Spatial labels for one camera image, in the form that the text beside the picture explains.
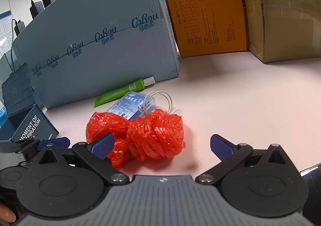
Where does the blue container storage box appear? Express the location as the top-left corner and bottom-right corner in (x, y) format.
(1, 63), (59, 143)

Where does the red plastic bag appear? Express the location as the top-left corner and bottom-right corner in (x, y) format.
(86, 109), (186, 169)

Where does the person's left hand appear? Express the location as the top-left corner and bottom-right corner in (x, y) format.
(0, 203), (16, 223)

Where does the blue box at left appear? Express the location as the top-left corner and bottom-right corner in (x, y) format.
(0, 106), (8, 126)

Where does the blue wet wipes pack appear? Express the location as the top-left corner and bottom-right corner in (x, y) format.
(107, 92), (145, 121)

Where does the green tube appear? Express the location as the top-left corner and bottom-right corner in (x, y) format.
(94, 76), (156, 108)

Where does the right light blue carton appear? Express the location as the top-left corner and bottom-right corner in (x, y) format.
(13, 0), (180, 109)

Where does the black power adapter left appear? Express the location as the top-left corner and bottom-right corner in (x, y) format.
(14, 20), (25, 36)

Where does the black power adapter middle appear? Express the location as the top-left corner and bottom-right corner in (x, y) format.
(29, 1), (44, 19)

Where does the orange cardboard box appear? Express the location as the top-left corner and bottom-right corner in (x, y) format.
(166, 0), (247, 57)

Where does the brown cardboard box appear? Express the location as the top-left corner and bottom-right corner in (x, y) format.
(244, 0), (320, 63)

